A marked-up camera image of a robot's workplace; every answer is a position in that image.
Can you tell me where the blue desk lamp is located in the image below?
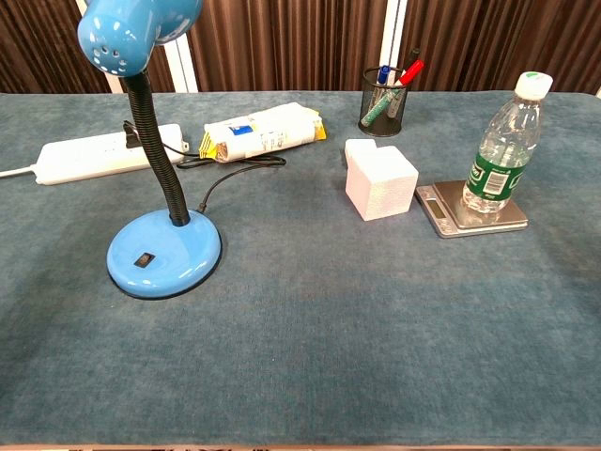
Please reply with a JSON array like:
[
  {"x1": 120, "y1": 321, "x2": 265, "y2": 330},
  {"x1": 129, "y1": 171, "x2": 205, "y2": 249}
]
[{"x1": 76, "y1": 0, "x2": 223, "y2": 300}]

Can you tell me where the pink white cube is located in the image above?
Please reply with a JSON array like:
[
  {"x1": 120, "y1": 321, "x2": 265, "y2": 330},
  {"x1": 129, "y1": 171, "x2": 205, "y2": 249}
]
[{"x1": 345, "y1": 146, "x2": 420, "y2": 223}]

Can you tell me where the white charger plug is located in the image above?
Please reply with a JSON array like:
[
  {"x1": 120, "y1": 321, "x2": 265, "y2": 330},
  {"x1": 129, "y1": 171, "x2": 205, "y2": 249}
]
[{"x1": 344, "y1": 138, "x2": 379, "y2": 168}]

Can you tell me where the white yellow snack package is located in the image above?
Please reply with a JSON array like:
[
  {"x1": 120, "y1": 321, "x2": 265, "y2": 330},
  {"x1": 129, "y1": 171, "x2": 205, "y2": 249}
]
[{"x1": 198, "y1": 101, "x2": 328, "y2": 163}]

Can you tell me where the blue tablecloth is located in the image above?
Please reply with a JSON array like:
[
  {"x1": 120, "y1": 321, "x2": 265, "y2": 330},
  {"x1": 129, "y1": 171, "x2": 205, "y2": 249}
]
[{"x1": 0, "y1": 90, "x2": 601, "y2": 447}]

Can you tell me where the green marker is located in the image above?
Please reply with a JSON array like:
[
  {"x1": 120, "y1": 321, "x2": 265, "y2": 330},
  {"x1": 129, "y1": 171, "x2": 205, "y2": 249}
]
[{"x1": 360, "y1": 88, "x2": 401, "y2": 128}]

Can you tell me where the black mesh pen holder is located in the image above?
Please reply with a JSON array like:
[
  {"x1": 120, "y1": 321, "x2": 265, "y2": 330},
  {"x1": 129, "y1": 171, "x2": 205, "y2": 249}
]
[{"x1": 359, "y1": 66, "x2": 408, "y2": 138}]

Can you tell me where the silver digital scale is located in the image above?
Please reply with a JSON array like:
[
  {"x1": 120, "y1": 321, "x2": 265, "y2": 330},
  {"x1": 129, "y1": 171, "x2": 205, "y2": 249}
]
[{"x1": 414, "y1": 179, "x2": 530, "y2": 240}]

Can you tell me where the dark brown pleated curtain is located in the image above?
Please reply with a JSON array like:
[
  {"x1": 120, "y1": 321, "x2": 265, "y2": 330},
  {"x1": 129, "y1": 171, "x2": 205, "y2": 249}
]
[
  {"x1": 398, "y1": 0, "x2": 601, "y2": 98},
  {"x1": 187, "y1": 0, "x2": 393, "y2": 93},
  {"x1": 0, "y1": 0, "x2": 112, "y2": 94},
  {"x1": 148, "y1": 32, "x2": 176, "y2": 93}
]

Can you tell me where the red cap marker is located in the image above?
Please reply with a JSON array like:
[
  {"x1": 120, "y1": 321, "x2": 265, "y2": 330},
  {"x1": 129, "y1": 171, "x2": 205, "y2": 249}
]
[{"x1": 393, "y1": 59, "x2": 426, "y2": 88}]

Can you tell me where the clear water bottle green label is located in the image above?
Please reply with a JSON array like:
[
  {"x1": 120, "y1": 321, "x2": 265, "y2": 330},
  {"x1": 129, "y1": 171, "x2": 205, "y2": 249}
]
[{"x1": 461, "y1": 70, "x2": 554, "y2": 215}]

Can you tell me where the white power strip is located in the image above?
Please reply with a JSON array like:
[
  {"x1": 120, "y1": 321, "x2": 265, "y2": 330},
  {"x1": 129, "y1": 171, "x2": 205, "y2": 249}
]
[{"x1": 35, "y1": 123, "x2": 191, "y2": 186}]

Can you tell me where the black lamp cord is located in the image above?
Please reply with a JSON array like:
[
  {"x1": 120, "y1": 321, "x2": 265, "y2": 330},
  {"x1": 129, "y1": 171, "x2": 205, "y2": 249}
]
[{"x1": 122, "y1": 119, "x2": 287, "y2": 213}]

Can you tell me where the white power strip cord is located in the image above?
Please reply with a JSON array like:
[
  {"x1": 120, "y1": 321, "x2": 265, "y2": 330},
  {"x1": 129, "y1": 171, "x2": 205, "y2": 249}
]
[{"x1": 0, "y1": 163, "x2": 39, "y2": 180}]

